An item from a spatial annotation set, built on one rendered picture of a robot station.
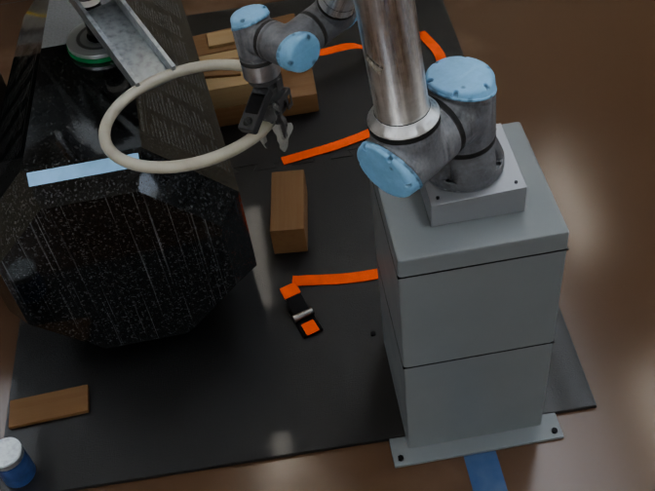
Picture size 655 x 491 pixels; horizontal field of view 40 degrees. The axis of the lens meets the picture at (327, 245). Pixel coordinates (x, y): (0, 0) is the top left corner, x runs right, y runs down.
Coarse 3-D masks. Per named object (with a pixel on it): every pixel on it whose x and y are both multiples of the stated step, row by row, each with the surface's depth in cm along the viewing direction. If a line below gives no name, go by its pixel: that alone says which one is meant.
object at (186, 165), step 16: (192, 64) 248; (208, 64) 247; (224, 64) 246; (240, 64) 244; (144, 80) 246; (160, 80) 247; (128, 96) 242; (112, 112) 237; (112, 144) 225; (240, 144) 215; (112, 160) 222; (128, 160) 218; (144, 160) 217; (176, 160) 214; (192, 160) 213; (208, 160) 213; (224, 160) 215
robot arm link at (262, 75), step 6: (270, 66) 209; (276, 66) 210; (246, 72) 210; (252, 72) 209; (258, 72) 209; (264, 72) 209; (270, 72) 210; (276, 72) 211; (246, 78) 212; (252, 78) 210; (258, 78) 210; (264, 78) 210; (270, 78) 211
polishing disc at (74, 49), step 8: (80, 24) 284; (72, 32) 281; (80, 32) 281; (72, 40) 279; (80, 40) 278; (72, 48) 276; (80, 48) 275; (88, 48) 275; (96, 48) 274; (80, 56) 273; (88, 56) 272; (96, 56) 272; (104, 56) 272
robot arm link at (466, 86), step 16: (432, 64) 194; (448, 64) 194; (464, 64) 193; (480, 64) 193; (432, 80) 191; (448, 80) 190; (464, 80) 189; (480, 80) 189; (432, 96) 190; (448, 96) 187; (464, 96) 187; (480, 96) 188; (448, 112) 188; (464, 112) 189; (480, 112) 191; (464, 128) 189; (480, 128) 193; (464, 144) 192; (480, 144) 198
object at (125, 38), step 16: (112, 0) 264; (80, 16) 261; (96, 16) 261; (112, 16) 261; (128, 16) 260; (96, 32) 253; (112, 32) 258; (128, 32) 258; (144, 32) 253; (112, 48) 249; (128, 48) 255; (144, 48) 255; (160, 48) 250; (128, 64) 252; (144, 64) 252; (160, 64) 252; (128, 80) 249
